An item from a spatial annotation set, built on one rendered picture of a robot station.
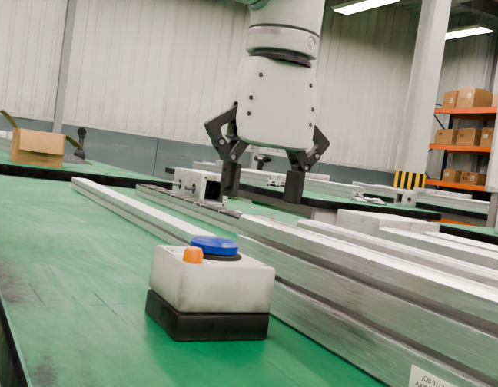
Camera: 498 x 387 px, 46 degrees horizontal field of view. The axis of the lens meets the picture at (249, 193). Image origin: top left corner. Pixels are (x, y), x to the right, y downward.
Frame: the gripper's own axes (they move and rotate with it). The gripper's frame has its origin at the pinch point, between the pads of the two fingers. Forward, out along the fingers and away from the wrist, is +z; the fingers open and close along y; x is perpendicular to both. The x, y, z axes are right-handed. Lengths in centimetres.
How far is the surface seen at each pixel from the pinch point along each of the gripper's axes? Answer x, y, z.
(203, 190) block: -87, -29, 6
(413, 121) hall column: -609, -562, -95
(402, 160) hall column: -611, -554, -37
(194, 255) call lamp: 21.1, 16.3, 4.4
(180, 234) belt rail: -19.4, 2.1, 8.9
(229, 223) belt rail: -44.2, -17.5, 9.7
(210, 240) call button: 18.2, 13.8, 3.7
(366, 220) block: 2.9, -13.9, 2.2
